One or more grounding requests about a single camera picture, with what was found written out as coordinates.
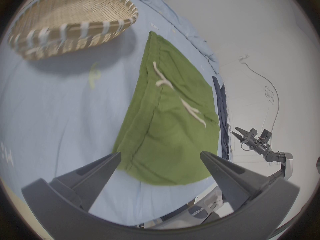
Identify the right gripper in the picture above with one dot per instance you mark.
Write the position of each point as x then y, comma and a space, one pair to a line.
251, 138

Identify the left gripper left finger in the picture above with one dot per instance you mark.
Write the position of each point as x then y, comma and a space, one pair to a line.
95, 176

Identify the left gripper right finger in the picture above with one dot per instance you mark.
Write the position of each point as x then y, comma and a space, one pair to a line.
232, 181

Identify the green shorts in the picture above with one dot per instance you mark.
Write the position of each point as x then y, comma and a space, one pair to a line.
170, 134

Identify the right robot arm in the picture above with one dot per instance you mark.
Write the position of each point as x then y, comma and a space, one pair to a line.
275, 156

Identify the dark blue garment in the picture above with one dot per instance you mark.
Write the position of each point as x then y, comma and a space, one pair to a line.
223, 114

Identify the bed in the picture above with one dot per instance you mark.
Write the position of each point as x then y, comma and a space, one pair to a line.
55, 114

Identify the round woven basket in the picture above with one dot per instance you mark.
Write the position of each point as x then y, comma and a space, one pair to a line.
75, 9

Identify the pale blue quilt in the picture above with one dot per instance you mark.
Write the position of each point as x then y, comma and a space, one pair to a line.
180, 24

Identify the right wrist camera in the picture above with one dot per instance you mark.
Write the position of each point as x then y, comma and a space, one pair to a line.
266, 135

